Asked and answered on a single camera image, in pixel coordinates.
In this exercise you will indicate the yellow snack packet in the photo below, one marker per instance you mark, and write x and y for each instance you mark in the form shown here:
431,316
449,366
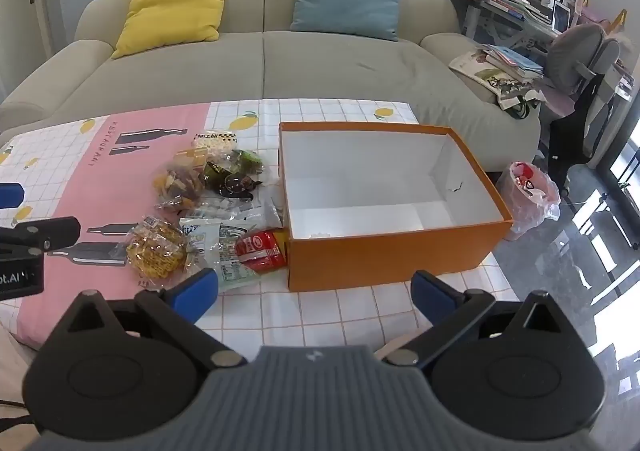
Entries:
155,248

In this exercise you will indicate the trash bin with pink bag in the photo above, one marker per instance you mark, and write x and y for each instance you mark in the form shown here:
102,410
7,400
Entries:
527,201

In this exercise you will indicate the black garment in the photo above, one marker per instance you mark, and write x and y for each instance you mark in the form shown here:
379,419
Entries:
575,131

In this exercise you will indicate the stack of magazines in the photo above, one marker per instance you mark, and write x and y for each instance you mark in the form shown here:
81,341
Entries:
515,62

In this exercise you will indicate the orange cardboard box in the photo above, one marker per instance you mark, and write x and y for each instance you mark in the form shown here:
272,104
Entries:
390,256

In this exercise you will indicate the beige sofa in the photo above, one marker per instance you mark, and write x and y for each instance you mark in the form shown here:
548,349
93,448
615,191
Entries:
325,61

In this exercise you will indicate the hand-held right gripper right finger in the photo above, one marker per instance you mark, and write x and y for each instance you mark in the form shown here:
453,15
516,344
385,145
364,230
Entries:
430,293

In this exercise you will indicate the pink cloth bag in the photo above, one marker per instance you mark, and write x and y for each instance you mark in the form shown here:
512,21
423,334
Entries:
602,16

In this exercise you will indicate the grey desk chair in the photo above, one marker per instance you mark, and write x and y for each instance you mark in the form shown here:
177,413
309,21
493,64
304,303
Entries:
575,48

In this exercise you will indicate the pink and white checked tablecloth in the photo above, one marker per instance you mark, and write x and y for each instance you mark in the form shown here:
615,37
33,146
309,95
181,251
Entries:
350,311

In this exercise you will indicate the pale blue snack packet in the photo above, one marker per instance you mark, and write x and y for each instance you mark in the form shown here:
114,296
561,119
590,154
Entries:
225,256

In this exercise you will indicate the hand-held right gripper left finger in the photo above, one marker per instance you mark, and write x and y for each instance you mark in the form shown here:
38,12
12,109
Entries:
195,293

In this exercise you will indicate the white cabinet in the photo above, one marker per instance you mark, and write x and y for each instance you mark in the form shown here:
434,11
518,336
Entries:
622,96

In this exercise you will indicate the red snack packet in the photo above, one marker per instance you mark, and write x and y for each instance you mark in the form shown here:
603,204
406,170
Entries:
257,248

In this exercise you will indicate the white tablet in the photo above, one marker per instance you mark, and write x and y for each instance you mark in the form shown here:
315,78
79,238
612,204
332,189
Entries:
561,16

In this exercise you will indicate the clear bag of white candies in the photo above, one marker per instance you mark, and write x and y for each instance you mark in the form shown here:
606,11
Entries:
220,206

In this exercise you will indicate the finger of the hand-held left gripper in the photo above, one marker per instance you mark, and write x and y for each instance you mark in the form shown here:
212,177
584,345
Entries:
11,195
55,230

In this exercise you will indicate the clear dried fruit bag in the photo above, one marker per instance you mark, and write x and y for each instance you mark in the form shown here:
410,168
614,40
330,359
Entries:
177,181

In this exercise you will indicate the small cola bottle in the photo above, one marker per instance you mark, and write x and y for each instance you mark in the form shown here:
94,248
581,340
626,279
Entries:
230,183

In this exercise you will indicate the yellow cushion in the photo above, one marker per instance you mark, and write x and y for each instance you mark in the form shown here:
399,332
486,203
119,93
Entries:
172,11

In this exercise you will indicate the white study desk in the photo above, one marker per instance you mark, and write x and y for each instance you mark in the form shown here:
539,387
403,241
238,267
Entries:
480,18

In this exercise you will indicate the white puffed snack packet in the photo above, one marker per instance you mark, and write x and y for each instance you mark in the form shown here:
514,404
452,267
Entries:
212,143

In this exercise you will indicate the green snack packet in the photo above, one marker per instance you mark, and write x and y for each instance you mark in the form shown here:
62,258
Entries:
247,161

